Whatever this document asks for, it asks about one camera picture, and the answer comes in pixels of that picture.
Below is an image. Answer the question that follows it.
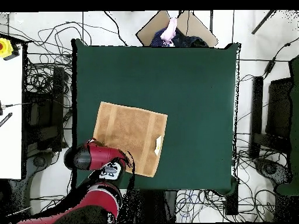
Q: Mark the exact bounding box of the black and blue cable tangle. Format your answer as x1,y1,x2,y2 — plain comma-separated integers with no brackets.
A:
176,190,226,222

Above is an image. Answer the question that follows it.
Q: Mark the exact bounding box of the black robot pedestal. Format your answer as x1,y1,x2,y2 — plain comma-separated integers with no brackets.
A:
130,190,178,223

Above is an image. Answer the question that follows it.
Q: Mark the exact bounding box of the blue dotted garment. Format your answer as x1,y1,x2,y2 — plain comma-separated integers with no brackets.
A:
149,27,169,47

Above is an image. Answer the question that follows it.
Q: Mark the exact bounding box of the dark green tablecloth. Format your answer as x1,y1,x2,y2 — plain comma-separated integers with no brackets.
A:
71,38,241,195

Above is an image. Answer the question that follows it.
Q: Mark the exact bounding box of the pink garment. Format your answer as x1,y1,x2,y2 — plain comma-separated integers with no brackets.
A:
161,17,178,46

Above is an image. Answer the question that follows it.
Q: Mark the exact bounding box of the white side table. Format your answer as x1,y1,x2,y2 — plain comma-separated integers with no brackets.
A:
0,44,24,180

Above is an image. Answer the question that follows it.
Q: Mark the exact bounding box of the black rod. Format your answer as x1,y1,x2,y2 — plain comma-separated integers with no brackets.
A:
251,9,277,35

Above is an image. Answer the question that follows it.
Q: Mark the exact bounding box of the black flat box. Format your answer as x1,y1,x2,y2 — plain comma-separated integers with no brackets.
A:
266,77,294,141

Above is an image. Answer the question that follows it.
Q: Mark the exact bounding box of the tan terry towel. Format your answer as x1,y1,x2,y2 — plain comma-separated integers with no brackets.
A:
92,101,168,178

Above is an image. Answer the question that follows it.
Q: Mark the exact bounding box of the black upright bar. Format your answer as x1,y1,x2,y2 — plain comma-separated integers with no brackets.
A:
249,76,264,158

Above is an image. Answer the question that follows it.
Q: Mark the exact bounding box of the brown cardboard box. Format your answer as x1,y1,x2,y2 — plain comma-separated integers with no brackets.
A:
135,10,219,48

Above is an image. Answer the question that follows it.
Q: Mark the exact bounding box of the grey pedestal leg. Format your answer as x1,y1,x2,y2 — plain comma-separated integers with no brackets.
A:
253,157,293,186
25,151,55,187

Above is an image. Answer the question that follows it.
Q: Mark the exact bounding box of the green cloth drape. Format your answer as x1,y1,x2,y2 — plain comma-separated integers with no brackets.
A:
276,55,299,196

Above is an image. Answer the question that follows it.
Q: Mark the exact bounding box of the dark navy garment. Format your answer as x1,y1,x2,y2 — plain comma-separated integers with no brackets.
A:
171,27,209,48

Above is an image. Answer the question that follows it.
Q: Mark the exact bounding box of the black ribbed strip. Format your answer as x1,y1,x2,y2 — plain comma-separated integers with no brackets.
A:
0,112,13,128

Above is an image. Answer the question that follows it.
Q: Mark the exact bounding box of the yellow emergency stop button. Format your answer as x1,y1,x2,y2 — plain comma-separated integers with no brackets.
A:
0,37,21,61

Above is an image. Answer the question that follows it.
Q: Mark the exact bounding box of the black floor equipment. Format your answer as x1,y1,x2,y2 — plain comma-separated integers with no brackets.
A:
23,66,65,152

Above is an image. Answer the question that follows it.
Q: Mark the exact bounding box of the black power adapter cable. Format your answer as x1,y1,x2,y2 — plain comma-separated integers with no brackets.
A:
262,41,299,79

